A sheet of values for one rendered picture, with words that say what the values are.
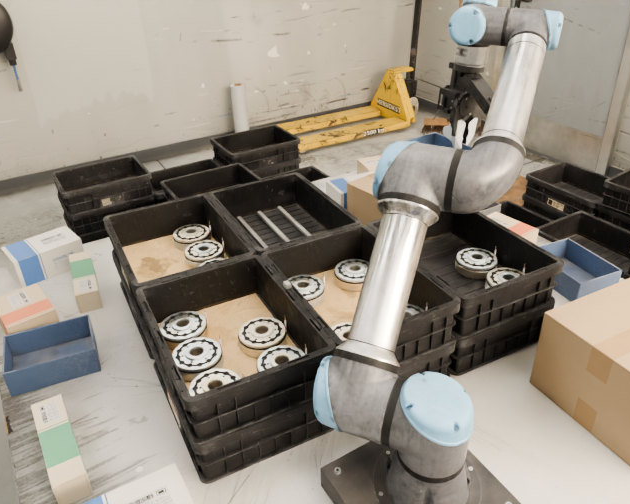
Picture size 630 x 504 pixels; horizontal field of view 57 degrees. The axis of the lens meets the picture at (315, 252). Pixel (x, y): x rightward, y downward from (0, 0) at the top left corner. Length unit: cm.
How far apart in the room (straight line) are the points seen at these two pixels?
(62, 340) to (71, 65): 297
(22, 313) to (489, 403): 116
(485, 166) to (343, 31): 417
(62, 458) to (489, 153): 97
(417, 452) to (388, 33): 471
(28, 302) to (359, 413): 102
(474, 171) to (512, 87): 21
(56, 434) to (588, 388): 107
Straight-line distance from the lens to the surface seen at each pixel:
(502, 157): 107
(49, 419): 135
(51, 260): 191
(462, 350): 136
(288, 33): 488
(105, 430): 137
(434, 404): 95
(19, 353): 164
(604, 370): 126
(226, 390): 105
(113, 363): 152
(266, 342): 124
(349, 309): 137
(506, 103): 115
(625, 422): 129
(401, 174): 105
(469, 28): 130
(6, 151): 446
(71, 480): 122
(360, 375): 97
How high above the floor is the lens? 165
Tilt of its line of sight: 31 degrees down
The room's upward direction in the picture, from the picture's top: 2 degrees counter-clockwise
